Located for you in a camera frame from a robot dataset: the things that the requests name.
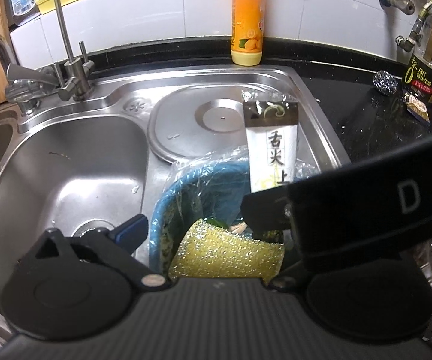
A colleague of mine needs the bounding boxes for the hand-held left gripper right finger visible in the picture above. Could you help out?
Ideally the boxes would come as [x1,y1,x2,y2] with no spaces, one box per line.
[269,259,314,292]

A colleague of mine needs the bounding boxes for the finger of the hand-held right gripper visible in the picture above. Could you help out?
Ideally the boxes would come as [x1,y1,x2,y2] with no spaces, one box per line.
[240,184,293,233]

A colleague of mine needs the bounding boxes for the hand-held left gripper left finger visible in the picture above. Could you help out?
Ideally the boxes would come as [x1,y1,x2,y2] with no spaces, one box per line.
[17,214,168,291]

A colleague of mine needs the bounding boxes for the green leaves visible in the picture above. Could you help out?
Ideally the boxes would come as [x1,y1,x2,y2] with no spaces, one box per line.
[205,217,232,230]

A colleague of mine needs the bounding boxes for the blue basket with plastic liner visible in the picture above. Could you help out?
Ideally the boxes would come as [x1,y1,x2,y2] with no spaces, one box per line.
[147,157,289,284]

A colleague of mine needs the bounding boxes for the gold glitter sponge cloth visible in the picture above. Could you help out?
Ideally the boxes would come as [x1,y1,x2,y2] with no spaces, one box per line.
[167,217,286,284]

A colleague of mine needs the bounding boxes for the black white noodle package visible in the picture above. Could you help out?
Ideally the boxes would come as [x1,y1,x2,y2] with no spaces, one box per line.
[241,99,301,195]

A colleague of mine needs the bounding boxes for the stainless steel sink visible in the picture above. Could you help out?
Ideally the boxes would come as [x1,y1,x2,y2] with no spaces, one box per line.
[0,64,352,346]

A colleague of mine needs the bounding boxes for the steel sink cover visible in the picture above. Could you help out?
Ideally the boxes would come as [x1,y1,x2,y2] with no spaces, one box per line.
[147,83,304,165]

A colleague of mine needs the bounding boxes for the small foil wrapper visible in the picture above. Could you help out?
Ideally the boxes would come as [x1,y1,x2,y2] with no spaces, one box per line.
[403,92,432,125]

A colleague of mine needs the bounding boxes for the steel wool scrubber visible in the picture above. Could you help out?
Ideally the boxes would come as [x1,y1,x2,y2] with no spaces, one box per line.
[373,69,399,95]

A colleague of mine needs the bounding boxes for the thin steel tap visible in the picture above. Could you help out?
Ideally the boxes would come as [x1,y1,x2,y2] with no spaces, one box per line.
[49,0,97,102]

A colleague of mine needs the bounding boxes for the clear oil bottle dark label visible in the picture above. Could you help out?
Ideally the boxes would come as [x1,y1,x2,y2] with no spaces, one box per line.
[401,2,432,105]

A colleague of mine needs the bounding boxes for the metal water valve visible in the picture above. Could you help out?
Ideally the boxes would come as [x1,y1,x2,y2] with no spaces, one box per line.
[378,0,416,16]
[394,34,424,52]

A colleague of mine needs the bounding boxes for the orange dish soap bottle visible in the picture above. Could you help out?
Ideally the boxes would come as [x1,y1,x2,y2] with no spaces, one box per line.
[230,0,268,67]

